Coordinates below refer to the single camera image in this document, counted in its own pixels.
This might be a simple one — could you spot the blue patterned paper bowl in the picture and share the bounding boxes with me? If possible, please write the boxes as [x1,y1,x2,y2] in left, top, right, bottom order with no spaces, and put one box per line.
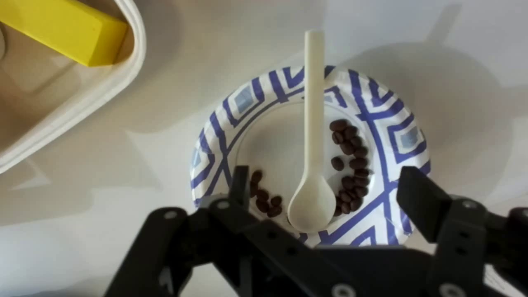
[188,64,432,249]

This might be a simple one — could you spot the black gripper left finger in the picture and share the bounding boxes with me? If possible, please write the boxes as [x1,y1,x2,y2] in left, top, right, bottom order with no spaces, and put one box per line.
[104,163,357,297]

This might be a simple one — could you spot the beige foam clamshell container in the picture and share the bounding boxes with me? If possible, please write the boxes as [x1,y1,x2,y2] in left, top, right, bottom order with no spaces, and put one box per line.
[0,0,149,176]

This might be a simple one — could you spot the dark coffee beans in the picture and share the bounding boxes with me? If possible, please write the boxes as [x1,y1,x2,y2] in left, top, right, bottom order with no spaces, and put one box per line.
[248,117,373,219]

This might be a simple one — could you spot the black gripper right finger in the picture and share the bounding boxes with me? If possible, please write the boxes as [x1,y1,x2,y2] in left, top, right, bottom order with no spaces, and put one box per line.
[394,165,528,297]

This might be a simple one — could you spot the white plastic spoon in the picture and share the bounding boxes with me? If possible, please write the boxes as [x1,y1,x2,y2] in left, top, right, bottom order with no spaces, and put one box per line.
[286,29,337,234]

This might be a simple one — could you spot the yellow rectangular block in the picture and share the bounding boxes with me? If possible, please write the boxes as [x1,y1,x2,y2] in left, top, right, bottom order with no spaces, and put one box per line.
[0,0,130,69]

